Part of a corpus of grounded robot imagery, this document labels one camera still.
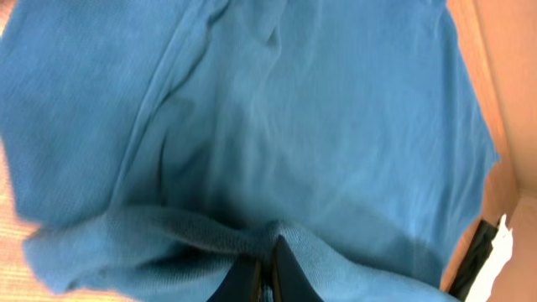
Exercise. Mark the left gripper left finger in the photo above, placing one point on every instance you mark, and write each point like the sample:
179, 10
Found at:
242, 282

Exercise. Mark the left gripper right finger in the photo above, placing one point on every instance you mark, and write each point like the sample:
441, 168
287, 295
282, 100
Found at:
288, 280

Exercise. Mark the blue t-shirt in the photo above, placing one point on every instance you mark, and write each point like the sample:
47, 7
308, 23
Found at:
155, 142

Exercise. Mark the white garment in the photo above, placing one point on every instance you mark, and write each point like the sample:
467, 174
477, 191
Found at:
501, 253

